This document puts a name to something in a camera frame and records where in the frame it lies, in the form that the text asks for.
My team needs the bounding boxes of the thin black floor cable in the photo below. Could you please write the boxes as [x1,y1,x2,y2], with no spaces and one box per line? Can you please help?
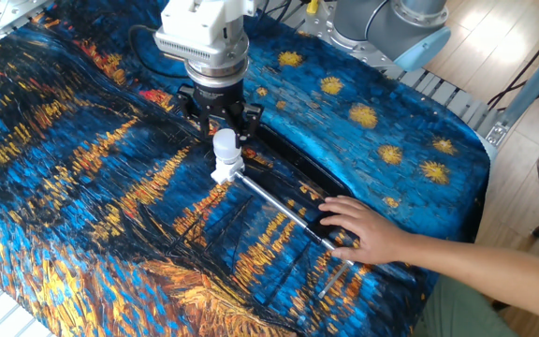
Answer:
[487,13,539,111]

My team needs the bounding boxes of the white light bulb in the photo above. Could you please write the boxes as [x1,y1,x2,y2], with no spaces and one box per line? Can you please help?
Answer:
[211,128,243,165]

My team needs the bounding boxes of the metal lamp stand with socket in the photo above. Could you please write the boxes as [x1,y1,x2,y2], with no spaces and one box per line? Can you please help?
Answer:
[231,120,360,300]

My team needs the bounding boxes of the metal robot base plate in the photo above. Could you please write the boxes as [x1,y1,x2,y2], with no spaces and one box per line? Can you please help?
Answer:
[292,0,423,83]

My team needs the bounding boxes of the white bulb socket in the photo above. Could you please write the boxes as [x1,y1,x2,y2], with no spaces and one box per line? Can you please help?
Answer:
[210,156,246,186]

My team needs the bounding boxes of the perforated metal plate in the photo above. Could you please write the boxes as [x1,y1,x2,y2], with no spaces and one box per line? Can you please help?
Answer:
[0,0,53,41]

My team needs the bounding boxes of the person's right forearm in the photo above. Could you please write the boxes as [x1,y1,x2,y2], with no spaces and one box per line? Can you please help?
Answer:
[400,233,539,329]

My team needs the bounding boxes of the metal corner bracket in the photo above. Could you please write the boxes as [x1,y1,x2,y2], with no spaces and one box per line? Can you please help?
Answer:
[484,120,510,149]

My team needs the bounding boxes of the white wrist sensor mount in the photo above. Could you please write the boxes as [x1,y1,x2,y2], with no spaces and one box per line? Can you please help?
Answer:
[153,0,259,67]

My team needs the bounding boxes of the starry night painting tablecloth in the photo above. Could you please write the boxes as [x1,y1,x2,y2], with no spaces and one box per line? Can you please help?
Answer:
[0,0,491,337]

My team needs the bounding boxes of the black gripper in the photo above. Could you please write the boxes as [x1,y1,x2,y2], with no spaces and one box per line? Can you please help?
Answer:
[177,79,265,144]

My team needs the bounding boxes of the person's right hand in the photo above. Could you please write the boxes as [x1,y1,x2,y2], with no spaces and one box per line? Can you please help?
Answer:
[318,195,414,266]

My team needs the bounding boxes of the aluminium frame post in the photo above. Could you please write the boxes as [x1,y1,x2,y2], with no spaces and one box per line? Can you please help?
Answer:
[498,27,539,132]

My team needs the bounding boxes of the green trousers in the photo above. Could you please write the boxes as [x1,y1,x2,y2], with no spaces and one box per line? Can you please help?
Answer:
[412,274,523,337]

